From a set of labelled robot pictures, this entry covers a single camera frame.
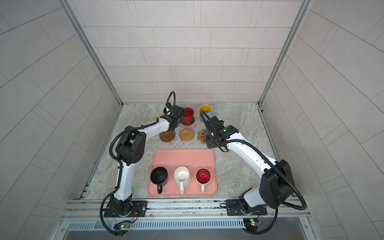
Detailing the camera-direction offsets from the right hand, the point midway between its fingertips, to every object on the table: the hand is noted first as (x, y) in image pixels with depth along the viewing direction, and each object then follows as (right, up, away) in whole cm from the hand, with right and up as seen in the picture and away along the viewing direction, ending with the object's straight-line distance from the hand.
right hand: (210, 143), depth 83 cm
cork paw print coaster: (-4, +2, +16) cm, 16 cm away
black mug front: (-28, -17, -3) cm, 33 cm away
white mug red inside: (-4, -18, -2) cm, 18 cm away
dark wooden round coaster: (-27, +2, +14) cm, 30 cm away
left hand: (-21, +16, +19) cm, 32 cm away
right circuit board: (+18, -34, -15) cm, 42 cm away
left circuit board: (-38, -33, -18) cm, 54 cm away
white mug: (-15, -19, -2) cm, 24 cm away
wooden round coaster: (-14, +9, +21) cm, 27 cm away
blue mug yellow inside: (-1, +20, +19) cm, 28 cm away
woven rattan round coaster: (-15, +2, +16) cm, 22 cm away
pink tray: (-10, -11, +5) cm, 15 cm away
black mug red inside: (-14, +13, +19) cm, 27 cm away
